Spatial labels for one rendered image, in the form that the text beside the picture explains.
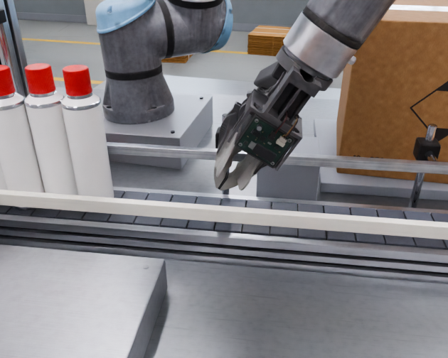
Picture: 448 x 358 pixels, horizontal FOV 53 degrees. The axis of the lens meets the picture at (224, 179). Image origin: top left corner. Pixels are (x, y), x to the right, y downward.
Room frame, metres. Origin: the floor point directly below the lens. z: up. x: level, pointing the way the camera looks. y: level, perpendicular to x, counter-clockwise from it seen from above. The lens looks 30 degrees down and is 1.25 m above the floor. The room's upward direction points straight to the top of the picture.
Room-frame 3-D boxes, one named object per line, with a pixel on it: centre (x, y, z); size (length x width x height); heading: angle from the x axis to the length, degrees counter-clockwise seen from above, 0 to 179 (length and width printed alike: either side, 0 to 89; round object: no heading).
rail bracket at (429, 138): (0.58, -0.30, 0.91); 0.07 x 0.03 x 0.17; 172
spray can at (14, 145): (0.58, 0.30, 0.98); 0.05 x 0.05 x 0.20
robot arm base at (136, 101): (0.92, 0.18, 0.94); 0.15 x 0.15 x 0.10
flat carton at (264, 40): (4.99, -0.63, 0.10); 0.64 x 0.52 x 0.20; 73
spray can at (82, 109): (0.58, 0.19, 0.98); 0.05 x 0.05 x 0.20
